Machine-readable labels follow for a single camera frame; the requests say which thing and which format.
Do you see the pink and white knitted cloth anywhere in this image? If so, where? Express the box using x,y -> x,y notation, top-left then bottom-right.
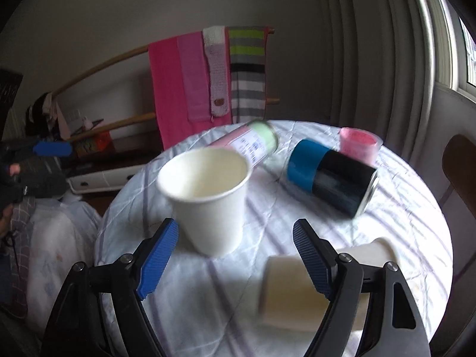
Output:
203,26 -> 233,118

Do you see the grey and green striped scarf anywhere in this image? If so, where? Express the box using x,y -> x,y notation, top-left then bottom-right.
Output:
228,26 -> 271,124

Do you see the pile of dark clothes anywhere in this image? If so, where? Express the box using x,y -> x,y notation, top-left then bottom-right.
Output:
24,91 -> 71,139

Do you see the striped white tablecloth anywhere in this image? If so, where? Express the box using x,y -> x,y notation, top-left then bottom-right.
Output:
94,120 -> 454,357

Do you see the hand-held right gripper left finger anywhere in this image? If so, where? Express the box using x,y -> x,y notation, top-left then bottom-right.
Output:
40,218 -> 179,357

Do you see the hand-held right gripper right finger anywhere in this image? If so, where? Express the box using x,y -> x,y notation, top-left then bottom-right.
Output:
292,219 -> 432,357

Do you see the light pink towel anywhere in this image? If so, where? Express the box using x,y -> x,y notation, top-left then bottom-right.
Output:
176,32 -> 211,121

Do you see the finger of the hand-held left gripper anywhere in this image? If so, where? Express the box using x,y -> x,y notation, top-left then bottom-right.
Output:
2,139 -> 73,158

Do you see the white tray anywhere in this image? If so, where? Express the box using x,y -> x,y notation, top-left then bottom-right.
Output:
67,164 -> 146,195

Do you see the brown wooden chair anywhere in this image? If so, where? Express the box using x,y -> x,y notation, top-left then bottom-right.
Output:
439,134 -> 476,211

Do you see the colourful box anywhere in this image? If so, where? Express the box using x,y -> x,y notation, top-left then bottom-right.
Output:
75,132 -> 112,157

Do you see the window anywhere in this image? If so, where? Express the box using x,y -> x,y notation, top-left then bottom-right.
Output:
424,0 -> 476,101

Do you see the person's left hand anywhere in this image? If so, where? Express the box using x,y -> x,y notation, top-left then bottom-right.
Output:
0,152 -> 26,211

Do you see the white paper cup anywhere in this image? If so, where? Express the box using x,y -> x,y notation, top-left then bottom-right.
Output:
156,147 -> 253,257
258,237 -> 400,334

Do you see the blue and black can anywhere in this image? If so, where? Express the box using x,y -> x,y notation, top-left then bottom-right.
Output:
286,139 -> 380,219

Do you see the wooden drying rack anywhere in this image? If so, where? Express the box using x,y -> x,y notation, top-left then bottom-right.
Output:
52,26 -> 280,145

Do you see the pink plastic cup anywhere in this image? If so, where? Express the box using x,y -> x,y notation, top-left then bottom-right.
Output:
339,127 -> 383,166

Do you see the grey curtain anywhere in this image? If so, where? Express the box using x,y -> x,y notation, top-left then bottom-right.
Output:
320,0 -> 436,157

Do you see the checked cloth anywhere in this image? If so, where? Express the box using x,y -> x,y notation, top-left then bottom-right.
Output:
7,197 -> 38,320

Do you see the bright pink towel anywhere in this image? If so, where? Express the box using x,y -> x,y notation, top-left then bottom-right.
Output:
148,38 -> 191,152

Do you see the pink and green can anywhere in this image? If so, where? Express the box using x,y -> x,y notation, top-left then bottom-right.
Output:
207,119 -> 279,167

